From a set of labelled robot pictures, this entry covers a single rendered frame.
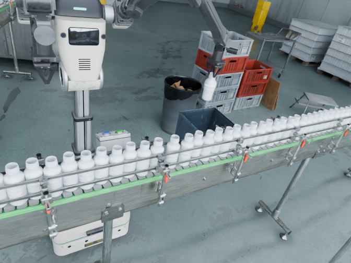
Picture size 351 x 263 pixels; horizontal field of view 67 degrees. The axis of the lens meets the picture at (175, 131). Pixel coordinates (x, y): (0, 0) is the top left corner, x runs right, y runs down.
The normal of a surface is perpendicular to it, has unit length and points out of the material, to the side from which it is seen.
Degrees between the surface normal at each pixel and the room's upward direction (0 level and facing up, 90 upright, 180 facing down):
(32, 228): 90
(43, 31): 90
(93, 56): 90
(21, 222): 90
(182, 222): 0
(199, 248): 0
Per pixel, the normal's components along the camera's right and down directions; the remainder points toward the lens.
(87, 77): 0.47, 0.54
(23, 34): 0.18, 0.56
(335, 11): -0.87, 0.14
